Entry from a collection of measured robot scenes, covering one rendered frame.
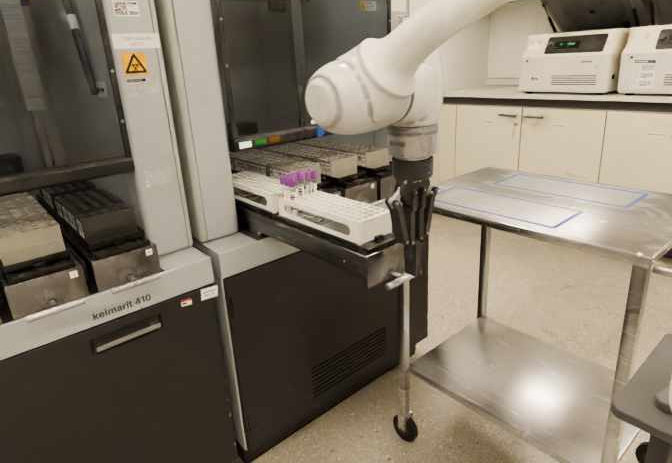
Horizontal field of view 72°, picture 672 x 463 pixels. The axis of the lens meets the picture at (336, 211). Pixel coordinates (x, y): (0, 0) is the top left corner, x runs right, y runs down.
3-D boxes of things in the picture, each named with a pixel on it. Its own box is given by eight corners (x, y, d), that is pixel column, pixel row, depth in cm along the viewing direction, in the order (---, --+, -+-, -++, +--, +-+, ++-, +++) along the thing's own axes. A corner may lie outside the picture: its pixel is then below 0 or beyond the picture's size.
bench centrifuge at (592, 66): (515, 93, 305) (522, -14, 285) (561, 86, 342) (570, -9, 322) (605, 95, 264) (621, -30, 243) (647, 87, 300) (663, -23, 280)
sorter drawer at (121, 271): (38, 222, 148) (30, 195, 145) (85, 211, 156) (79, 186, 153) (104, 301, 95) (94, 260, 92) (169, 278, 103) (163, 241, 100)
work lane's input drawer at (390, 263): (211, 217, 143) (207, 189, 140) (250, 206, 151) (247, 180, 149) (383, 297, 90) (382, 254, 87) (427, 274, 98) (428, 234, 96)
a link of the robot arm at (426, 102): (403, 118, 90) (361, 128, 81) (402, 33, 85) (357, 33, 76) (454, 121, 83) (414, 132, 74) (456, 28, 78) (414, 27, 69)
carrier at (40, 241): (64, 248, 101) (58, 222, 99) (67, 250, 99) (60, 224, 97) (1, 265, 93) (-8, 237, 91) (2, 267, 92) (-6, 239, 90)
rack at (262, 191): (219, 197, 139) (216, 177, 137) (248, 190, 145) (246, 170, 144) (274, 218, 118) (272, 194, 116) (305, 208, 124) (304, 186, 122)
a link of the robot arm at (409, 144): (376, 126, 83) (377, 158, 85) (415, 129, 77) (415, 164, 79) (409, 119, 89) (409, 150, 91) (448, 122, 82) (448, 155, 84)
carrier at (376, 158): (385, 164, 162) (385, 147, 160) (389, 164, 161) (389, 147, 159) (361, 170, 155) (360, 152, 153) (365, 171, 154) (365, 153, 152)
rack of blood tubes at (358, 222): (278, 220, 116) (276, 196, 114) (309, 210, 122) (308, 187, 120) (360, 251, 95) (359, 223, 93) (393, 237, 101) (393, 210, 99)
